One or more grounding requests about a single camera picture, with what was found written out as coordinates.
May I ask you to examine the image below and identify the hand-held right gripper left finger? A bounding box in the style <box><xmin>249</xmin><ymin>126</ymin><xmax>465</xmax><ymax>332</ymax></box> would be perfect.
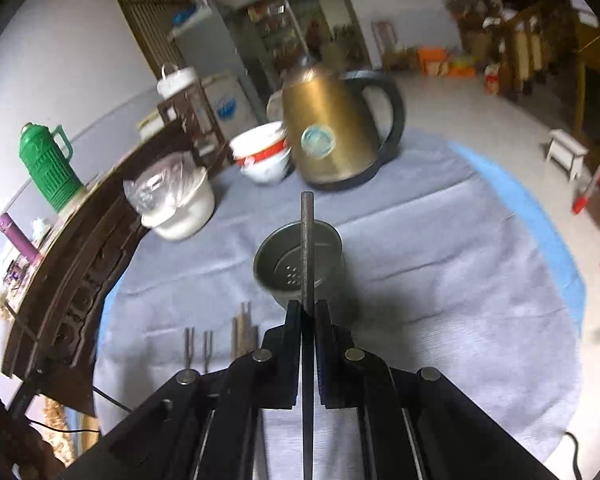
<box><xmin>70</xmin><ymin>301</ymin><xmax>302</xmax><ymax>480</ymax></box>

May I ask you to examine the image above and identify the orange box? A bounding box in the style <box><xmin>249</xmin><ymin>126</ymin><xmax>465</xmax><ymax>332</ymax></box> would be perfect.
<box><xmin>417</xmin><ymin>46</ymin><xmax>452</xmax><ymax>77</ymax></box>

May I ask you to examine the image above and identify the black cable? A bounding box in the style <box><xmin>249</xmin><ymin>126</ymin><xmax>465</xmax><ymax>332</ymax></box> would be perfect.
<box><xmin>27</xmin><ymin>385</ymin><xmax>132</xmax><ymax>435</ymax></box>

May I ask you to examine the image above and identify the grey metal utensil holder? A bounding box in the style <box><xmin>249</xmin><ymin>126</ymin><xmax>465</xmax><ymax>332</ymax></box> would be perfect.
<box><xmin>252</xmin><ymin>221</ymin><xmax>345</xmax><ymax>314</ymax></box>

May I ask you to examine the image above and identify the small white stool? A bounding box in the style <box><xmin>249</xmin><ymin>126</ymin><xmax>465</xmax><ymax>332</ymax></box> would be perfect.
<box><xmin>545</xmin><ymin>129</ymin><xmax>590</xmax><ymax>181</ymax></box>

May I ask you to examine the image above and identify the dark grey chopstick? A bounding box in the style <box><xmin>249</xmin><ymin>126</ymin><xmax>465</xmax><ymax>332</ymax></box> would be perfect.
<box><xmin>301</xmin><ymin>191</ymin><xmax>315</xmax><ymax>480</ymax></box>

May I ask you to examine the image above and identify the brown wooden door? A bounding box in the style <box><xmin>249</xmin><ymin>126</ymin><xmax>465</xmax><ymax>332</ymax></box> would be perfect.
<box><xmin>114</xmin><ymin>0</ymin><xmax>194</xmax><ymax>81</ymax></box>

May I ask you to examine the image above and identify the gold electric kettle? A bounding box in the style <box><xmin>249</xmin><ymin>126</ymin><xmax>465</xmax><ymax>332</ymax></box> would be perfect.
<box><xmin>266</xmin><ymin>55</ymin><xmax>407</xmax><ymax>192</ymax></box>

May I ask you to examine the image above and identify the dark wooden chair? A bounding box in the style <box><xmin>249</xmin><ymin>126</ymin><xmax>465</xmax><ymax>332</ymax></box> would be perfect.
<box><xmin>157</xmin><ymin>81</ymin><xmax>234</xmax><ymax>172</ymax></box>

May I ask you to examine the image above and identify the white pot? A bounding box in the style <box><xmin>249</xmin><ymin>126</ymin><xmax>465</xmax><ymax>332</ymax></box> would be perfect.
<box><xmin>140</xmin><ymin>169</ymin><xmax>217</xmax><ymax>241</ymax></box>

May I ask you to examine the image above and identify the brown wooden chopstick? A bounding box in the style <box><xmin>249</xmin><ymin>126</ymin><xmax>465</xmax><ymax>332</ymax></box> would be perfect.
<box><xmin>230</xmin><ymin>302</ymin><xmax>247</xmax><ymax>361</ymax></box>
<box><xmin>243</xmin><ymin>302</ymin><xmax>260</xmax><ymax>356</ymax></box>

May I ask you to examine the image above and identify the green thermos flask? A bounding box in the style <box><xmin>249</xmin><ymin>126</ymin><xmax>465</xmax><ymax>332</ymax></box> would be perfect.
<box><xmin>19</xmin><ymin>122</ymin><xmax>86</xmax><ymax>214</ymax></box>

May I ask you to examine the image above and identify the grey tablecloth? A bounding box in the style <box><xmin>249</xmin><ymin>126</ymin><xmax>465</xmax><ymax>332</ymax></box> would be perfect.
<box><xmin>92</xmin><ymin>130</ymin><xmax>583</xmax><ymax>480</ymax></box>

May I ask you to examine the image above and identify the wooden staircase railing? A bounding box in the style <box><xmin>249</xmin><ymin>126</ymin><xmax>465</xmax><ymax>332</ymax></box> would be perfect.
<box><xmin>495</xmin><ymin>0</ymin><xmax>600</xmax><ymax>136</ymax></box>

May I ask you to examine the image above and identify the red and white carton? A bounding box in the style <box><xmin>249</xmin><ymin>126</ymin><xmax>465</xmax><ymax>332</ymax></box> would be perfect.
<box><xmin>484</xmin><ymin>62</ymin><xmax>502</xmax><ymax>95</ymax></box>

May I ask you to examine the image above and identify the grey refrigerator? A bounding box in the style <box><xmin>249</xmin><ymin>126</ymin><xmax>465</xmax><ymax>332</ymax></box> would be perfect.
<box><xmin>169</xmin><ymin>0</ymin><xmax>277</xmax><ymax>136</ymax></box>

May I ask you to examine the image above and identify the purple bottle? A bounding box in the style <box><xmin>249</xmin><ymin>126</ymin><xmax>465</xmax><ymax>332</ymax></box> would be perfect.
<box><xmin>0</xmin><ymin>212</ymin><xmax>42</xmax><ymax>266</ymax></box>

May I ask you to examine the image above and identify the carved dark wooden furniture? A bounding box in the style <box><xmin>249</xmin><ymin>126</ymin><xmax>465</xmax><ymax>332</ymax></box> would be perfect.
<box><xmin>0</xmin><ymin>120</ymin><xmax>193</xmax><ymax>418</ymax></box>

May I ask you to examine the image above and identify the blue table cover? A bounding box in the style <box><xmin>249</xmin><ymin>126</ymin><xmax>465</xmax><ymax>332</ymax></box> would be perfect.
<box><xmin>450</xmin><ymin>141</ymin><xmax>588</xmax><ymax>337</ymax></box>

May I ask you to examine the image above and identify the red and white bowl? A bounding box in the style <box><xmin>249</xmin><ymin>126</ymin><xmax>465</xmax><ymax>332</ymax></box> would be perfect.
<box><xmin>229</xmin><ymin>121</ymin><xmax>291</xmax><ymax>168</ymax></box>

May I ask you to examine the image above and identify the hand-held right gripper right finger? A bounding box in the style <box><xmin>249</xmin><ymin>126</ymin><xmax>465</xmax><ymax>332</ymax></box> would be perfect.
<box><xmin>314</xmin><ymin>301</ymin><xmax>561</xmax><ymax>480</ymax></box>

